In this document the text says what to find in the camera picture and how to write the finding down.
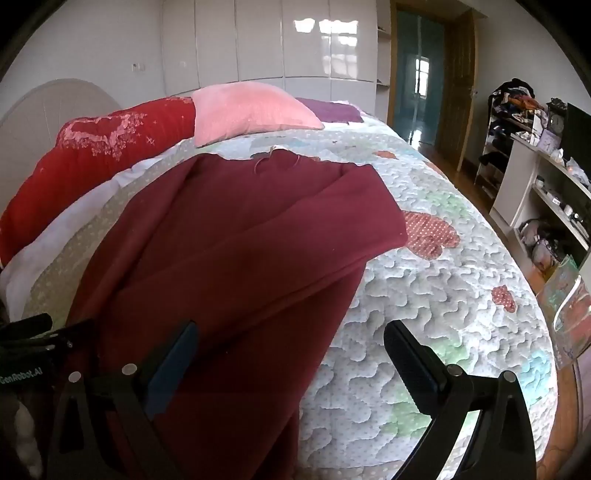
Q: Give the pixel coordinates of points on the quilted heart-pattern bedspread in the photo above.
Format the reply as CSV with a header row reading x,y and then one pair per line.
x,y
438,314

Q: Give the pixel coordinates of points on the bags under shelf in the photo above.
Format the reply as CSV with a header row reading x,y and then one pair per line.
x,y
540,244

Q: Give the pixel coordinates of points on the maroon garment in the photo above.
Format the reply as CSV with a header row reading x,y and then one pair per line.
x,y
231,258

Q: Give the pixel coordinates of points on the shoe rack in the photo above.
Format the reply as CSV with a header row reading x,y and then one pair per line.
x,y
496,157

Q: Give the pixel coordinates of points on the white fluffy cloth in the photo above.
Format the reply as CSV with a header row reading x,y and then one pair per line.
x,y
27,443

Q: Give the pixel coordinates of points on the ornate table clock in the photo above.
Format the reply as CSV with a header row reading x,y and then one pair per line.
x,y
557,120

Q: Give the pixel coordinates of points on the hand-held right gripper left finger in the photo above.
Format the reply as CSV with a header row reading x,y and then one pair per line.
x,y
170,369

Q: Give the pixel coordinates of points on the glossy white wardrobe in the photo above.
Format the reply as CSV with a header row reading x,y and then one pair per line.
x,y
277,41

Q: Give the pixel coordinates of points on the white shelf unit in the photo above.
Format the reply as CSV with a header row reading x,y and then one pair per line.
x,y
519,180

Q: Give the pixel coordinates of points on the red patterned duvet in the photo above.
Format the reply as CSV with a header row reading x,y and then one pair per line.
x,y
78,157

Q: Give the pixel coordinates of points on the pink pillow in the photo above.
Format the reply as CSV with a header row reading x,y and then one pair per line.
x,y
249,113

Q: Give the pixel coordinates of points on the pile of clothes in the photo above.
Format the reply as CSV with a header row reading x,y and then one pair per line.
x,y
519,99

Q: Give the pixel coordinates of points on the black television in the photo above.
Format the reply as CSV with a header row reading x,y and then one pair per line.
x,y
579,138

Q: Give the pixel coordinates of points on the iridescent gift bag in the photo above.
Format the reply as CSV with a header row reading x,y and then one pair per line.
x,y
570,304

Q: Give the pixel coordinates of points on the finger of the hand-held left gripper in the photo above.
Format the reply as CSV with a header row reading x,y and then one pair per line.
x,y
76,334
27,326

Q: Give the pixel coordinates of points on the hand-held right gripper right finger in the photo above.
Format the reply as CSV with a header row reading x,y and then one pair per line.
x,y
408,364

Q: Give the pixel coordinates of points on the wooden door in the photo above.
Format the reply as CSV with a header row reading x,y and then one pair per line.
x,y
457,92

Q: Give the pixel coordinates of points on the wall switch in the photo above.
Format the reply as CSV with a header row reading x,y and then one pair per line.
x,y
137,67

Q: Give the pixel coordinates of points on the purple cloth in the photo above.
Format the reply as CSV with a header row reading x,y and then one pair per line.
x,y
332,110

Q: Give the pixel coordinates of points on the white round headboard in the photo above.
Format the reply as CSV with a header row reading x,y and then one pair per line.
x,y
41,106

